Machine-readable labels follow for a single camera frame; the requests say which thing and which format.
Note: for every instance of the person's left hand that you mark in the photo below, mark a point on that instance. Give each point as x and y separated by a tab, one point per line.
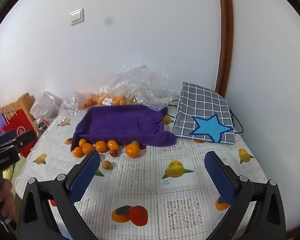
5	200

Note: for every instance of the fruit-printed white tablecloth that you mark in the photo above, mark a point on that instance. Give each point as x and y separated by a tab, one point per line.
145	180

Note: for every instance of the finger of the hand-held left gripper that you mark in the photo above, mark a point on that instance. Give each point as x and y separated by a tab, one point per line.
25	138
5	137

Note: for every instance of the dark bottle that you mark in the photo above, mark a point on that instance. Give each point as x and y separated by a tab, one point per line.
42	126

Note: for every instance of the small clear plastic bag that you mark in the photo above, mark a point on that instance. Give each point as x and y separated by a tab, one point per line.
70	107

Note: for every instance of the oval mandarin orange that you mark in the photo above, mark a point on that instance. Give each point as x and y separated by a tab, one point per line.
113	145

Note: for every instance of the white light switch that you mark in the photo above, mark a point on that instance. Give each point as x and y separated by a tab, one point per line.
77	16

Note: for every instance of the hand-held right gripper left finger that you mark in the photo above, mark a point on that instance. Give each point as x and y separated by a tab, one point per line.
83	178

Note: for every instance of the white plastic bag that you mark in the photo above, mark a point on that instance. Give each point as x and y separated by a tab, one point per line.
45	104

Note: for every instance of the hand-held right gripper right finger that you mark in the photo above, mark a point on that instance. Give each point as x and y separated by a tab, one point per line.
220	180

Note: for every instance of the grey checked bag blue star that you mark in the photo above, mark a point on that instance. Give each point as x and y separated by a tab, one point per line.
202	110

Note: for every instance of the pile of bagged oranges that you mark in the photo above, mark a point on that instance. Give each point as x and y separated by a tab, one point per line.
102	100

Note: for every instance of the large clear plastic bag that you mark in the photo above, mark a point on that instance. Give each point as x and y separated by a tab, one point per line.
142	85

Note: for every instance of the red paper bag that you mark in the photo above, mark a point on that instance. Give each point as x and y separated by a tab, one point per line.
21	127

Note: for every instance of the large mandarin orange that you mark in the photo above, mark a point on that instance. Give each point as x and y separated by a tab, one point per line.
133	150

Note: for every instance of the brown cardboard box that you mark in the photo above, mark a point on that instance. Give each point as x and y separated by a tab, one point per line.
25	102

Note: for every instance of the pile of brown small fruits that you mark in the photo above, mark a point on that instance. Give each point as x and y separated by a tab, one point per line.
133	100

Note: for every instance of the small yellow-green fruit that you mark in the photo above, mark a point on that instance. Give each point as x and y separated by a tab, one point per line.
106	165

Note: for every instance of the small mandarin orange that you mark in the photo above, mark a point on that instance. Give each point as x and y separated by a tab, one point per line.
82	142
101	146
77	152
88	149

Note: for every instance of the brown wooden door frame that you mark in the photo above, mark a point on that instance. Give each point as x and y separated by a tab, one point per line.
226	35

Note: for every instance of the small red fruit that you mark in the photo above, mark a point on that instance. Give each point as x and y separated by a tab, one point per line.
113	153

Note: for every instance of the purple towel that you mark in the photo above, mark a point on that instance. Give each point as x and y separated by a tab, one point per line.
125	125

